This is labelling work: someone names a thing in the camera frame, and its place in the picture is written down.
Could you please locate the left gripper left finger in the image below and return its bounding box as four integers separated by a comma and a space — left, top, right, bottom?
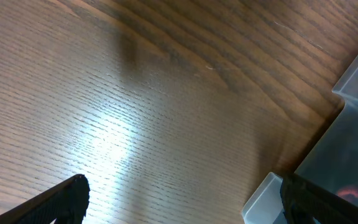
0, 174, 90, 224

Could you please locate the clear plastic storage bin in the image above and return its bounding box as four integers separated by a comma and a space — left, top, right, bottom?
242, 55, 358, 223

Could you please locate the red navy plaid shirt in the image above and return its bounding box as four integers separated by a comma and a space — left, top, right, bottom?
336, 185, 358, 202

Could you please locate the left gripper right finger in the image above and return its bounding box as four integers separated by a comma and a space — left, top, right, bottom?
280, 174, 358, 224

